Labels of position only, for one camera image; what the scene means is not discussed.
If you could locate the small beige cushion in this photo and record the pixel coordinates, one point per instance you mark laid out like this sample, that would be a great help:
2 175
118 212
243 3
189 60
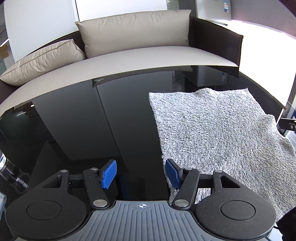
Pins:
46 62

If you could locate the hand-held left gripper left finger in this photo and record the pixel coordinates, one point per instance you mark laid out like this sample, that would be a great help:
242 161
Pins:
108 174

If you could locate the dark brown sofa beige seat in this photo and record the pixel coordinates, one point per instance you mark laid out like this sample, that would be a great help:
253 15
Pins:
161 55

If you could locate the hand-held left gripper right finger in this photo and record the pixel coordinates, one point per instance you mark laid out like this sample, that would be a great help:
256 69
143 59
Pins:
172 173

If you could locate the white venetian blind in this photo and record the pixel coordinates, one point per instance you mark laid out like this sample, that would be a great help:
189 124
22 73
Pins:
173 4

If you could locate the clear glass container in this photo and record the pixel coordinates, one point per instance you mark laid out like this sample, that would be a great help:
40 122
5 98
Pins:
11 173

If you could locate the silver mini fridge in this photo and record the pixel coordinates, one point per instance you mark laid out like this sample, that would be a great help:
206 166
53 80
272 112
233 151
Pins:
212 11

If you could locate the grey fluffy towel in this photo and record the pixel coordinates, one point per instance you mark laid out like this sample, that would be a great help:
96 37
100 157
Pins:
208 129

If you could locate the grey roller shade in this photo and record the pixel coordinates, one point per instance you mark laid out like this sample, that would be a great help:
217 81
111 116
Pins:
254 11

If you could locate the large beige cushion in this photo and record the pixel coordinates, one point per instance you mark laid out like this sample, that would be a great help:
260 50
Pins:
138 32

